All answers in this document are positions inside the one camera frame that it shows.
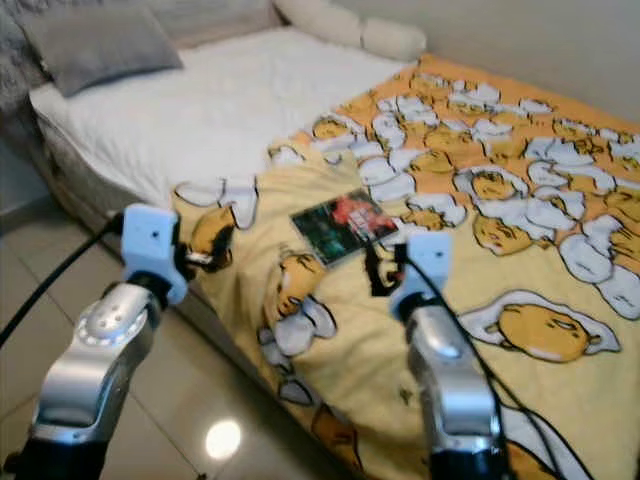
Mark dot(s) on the yellow egg print blanket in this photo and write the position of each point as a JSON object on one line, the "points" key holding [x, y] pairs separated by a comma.
{"points": [[360, 400]]}

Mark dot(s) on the grey pillow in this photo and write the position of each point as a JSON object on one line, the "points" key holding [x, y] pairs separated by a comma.
{"points": [[100, 45]]}

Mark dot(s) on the white mattress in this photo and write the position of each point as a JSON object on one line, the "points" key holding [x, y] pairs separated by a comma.
{"points": [[220, 110]]}

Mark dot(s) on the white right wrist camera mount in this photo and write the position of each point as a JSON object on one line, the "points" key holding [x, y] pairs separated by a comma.
{"points": [[428, 262]]}

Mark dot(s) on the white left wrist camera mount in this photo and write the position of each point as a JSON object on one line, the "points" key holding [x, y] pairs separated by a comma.
{"points": [[150, 240]]}

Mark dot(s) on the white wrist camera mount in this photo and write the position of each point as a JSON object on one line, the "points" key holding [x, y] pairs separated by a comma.
{"points": [[150, 240], [428, 262]]}

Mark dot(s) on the dark green red book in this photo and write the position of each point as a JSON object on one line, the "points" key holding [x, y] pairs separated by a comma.
{"points": [[345, 225]]}

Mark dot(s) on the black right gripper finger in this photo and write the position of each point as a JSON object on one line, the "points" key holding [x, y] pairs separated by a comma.
{"points": [[376, 274]]}

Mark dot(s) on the cream bolster pillow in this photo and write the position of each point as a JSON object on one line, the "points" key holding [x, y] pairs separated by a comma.
{"points": [[390, 40]]}

